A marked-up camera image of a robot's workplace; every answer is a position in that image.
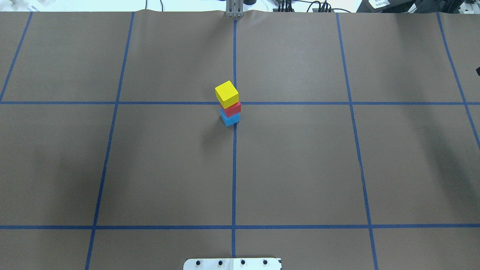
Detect blue cube block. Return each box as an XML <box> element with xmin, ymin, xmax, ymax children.
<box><xmin>220</xmin><ymin>111</ymin><xmax>240</xmax><ymax>127</ymax></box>

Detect red cube block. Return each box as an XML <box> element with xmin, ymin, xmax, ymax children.
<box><xmin>220</xmin><ymin>102</ymin><xmax>242</xmax><ymax>118</ymax></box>

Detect yellow cube block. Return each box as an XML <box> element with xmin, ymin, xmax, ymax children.
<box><xmin>214</xmin><ymin>80</ymin><xmax>240</xmax><ymax>109</ymax></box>

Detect aluminium frame post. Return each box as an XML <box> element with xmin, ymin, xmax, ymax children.
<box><xmin>225</xmin><ymin>0</ymin><xmax>245</xmax><ymax>19</ymax></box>

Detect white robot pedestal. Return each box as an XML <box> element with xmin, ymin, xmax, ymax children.
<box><xmin>183</xmin><ymin>258</ymin><xmax>282</xmax><ymax>270</ymax></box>

